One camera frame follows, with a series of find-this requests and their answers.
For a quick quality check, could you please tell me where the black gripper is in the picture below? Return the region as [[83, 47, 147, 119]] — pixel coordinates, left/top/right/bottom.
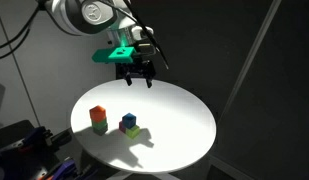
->
[[115, 54, 157, 89]]

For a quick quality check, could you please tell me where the blue block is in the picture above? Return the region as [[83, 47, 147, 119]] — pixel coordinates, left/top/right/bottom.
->
[[121, 112, 137, 129]]

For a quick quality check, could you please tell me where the mulberry magenta block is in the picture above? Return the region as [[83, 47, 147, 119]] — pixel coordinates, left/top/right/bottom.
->
[[118, 120, 127, 134]]

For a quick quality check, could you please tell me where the lime green block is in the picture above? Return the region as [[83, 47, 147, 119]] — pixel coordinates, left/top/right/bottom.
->
[[124, 124, 141, 140]]

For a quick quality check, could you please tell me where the orange block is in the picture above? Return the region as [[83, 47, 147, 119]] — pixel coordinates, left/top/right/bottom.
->
[[89, 105, 108, 122]]

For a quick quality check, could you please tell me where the dark green block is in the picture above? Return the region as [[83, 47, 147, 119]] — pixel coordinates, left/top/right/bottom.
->
[[91, 118, 108, 131]]

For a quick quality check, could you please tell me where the purple clamp with orange trigger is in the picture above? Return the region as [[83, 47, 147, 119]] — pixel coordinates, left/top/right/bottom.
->
[[40, 156, 95, 180]]

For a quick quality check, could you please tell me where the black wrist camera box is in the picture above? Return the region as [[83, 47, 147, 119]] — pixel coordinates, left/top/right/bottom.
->
[[133, 40, 157, 56]]

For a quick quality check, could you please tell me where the teal green camera mount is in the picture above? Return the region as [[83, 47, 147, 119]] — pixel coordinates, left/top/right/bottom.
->
[[91, 46, 136, 64]]

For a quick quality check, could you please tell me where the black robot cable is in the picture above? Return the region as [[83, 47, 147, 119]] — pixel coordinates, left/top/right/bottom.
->
[[0, 4, 42, 52], [0, 29, 32, 62], [123, 0, 170, 70]]

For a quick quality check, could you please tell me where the clamp with blue handles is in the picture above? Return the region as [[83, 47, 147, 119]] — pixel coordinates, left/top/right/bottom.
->
[[0, 125, 55, 158]]

